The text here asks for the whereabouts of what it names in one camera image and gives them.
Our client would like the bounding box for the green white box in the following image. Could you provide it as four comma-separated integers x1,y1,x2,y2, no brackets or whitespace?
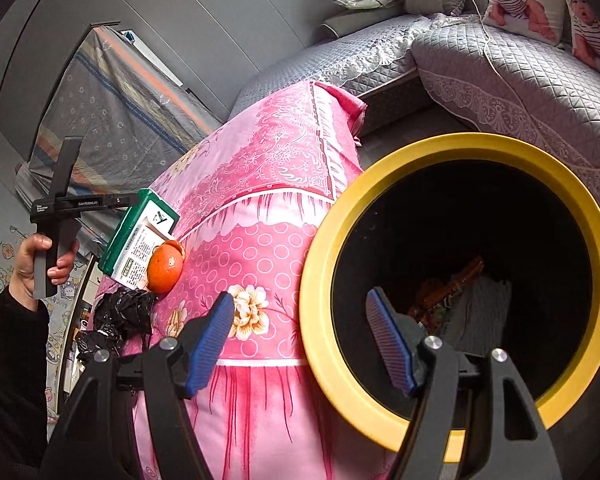
98,188,180,289

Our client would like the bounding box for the orange mandarin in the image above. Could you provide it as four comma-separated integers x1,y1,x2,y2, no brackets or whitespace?
146,240,185,296

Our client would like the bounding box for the black plastic bag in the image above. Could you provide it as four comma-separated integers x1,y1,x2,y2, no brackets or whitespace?
76,288,157,365

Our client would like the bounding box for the white foam wrap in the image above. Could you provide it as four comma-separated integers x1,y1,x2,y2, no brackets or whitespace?
439,278,512,356

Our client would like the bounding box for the person left forearm black sleeve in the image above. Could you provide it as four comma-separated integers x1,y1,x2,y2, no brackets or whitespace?
0,289,50,479

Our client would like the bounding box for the yellow rimmed trash bin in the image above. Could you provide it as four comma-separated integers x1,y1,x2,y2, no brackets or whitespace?
299,133,600,463

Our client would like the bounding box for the person left hand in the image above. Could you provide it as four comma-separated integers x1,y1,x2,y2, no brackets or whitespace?
8,234,80,312

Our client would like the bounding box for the pink floral table cloth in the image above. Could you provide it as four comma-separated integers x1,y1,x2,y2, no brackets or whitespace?
151,80,391,479

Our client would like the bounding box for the grey bolster pillow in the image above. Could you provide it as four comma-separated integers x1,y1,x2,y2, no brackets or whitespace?
318,6,404,39

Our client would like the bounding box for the grey quilted sofa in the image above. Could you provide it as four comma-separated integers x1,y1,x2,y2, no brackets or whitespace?
234,0,600,205

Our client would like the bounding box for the baby print pillow right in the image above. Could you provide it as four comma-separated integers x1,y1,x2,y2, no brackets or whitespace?
566,0,600,72

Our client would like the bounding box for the baby print pillow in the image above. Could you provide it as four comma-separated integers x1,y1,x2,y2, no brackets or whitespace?
566,0,600,72
483,0,566,46

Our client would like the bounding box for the baby print pillow left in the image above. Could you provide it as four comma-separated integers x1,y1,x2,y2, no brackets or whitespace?
483,0,566,46

